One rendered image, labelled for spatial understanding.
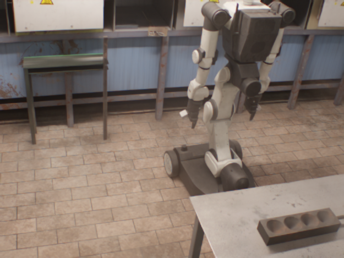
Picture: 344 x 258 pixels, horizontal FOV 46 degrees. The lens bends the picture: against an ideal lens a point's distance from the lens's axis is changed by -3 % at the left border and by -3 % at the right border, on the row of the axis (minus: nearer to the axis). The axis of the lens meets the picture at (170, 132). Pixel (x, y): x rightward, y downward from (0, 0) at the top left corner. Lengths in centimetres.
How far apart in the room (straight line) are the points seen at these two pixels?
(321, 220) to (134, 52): 217
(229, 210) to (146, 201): 127
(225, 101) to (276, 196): 104
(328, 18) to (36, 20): 239
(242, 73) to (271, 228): 105
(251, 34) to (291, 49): 174
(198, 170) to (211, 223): 133
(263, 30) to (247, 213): 103
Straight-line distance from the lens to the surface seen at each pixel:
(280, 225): 166
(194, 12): 320
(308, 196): 190
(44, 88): 346
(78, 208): 286
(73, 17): 303
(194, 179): 287
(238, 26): 232
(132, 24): 332
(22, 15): 301
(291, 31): 381
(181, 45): 349
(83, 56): 323
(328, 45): 419
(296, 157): 360
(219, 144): 283
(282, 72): 405
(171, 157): 299
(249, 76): 242
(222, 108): 273
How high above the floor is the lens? 204
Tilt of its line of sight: 35 degrees down
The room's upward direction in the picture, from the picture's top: 6 degrees clockwise
